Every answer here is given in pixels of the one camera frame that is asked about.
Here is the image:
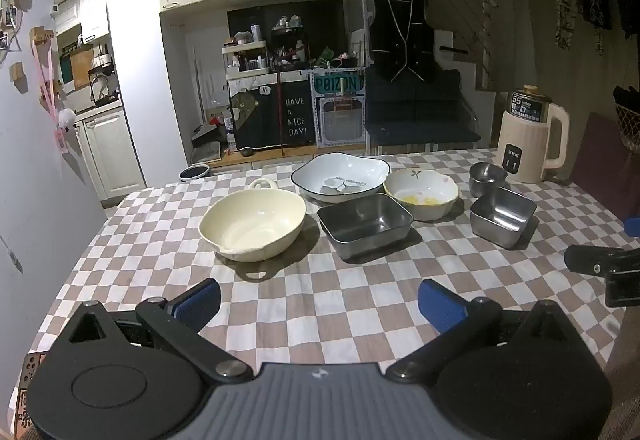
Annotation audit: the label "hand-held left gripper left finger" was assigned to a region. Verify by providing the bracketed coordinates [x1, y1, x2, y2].
[62, 278, 255, 383]

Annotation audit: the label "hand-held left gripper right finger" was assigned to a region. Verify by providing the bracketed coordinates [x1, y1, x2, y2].
[384, 278, 583, 383]

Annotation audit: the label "cream two-handled bowl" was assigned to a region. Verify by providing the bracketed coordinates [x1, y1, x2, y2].
[198, 178, 307, 264]

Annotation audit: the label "small square steel container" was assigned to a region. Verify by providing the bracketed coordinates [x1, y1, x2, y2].
[470, 187, 538, 249]

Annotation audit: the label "large square steel container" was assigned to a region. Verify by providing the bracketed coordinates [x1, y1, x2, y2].
[317, 193, 415, 264]

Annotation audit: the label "floral yellow-rimmed bowl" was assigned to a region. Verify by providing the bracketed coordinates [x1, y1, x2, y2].
[383, 168, 460, 222]

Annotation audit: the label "round steel cup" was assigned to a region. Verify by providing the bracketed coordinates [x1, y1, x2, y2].
[469, 162, 508, 199]

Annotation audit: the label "white dark-rimmed plate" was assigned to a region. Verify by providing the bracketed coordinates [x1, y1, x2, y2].
[291, 153, 391, 201]

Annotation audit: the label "dark maroon chair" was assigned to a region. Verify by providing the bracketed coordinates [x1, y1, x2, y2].
[570, 112, 640, 212]

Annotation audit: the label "checkered tablecloth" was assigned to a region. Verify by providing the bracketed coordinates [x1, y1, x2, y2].
[30, 148, 640, 371]

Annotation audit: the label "cream electric kettle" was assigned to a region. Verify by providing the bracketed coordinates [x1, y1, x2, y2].
[496, 85, 571, 184]

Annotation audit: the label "white kitchen cabinets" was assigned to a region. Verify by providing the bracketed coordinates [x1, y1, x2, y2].
[54, 0, 147, 202]

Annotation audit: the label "dark cushioned chair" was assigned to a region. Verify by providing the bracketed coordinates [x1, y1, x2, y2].
[364, 67, 482, 156]

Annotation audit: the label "black lettered banner cloth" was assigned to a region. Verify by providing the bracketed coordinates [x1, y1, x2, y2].
[229, 75, 317, 151]

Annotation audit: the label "white printed box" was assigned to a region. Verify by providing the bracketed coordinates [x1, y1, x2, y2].
[315, 93, 368, 146]

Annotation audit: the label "white shelf rack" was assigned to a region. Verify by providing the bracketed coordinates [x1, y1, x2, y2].
[222, 40, 266, 81]

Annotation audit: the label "teal lettered sign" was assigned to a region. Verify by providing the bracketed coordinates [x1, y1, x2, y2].
[310, 70, 366, 97]

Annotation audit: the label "black vest with white trim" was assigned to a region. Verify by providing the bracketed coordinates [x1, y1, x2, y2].
[369, 0, 436, 82]

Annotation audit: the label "wire basket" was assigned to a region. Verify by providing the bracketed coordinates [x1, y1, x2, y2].
[612, 87, 640, 152]

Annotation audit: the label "pink ribbon wall decoration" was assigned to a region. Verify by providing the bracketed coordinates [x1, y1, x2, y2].
[30, 26, 77, 154]

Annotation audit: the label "wall photos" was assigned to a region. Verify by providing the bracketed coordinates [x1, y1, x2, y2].
[0, 0, 34, 67]

